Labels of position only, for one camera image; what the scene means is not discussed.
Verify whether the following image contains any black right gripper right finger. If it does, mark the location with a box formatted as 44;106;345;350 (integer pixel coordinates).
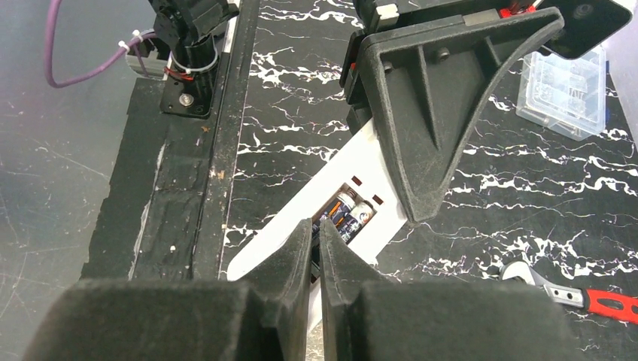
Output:
319;221;583;360

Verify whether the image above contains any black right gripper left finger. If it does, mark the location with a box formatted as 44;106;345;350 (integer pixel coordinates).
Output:
24;220;311;360

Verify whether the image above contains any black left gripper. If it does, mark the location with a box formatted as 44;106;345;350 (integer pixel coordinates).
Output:
339;1;564;223

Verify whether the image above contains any black AAA battery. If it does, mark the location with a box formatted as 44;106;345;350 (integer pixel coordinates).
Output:
313;191;356;231
336;201;375;244

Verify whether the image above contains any white remote control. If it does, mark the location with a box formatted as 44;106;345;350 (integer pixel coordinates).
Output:
226;117;410;335

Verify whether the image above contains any clear plastic screw box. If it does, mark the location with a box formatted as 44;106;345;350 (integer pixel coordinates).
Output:
515;46;607;141

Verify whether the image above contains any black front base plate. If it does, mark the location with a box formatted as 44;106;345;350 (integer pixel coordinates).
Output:
81;1;260;281

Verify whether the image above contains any red handled adjustable wrench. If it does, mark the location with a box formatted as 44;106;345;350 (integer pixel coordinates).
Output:
499;261;637;324

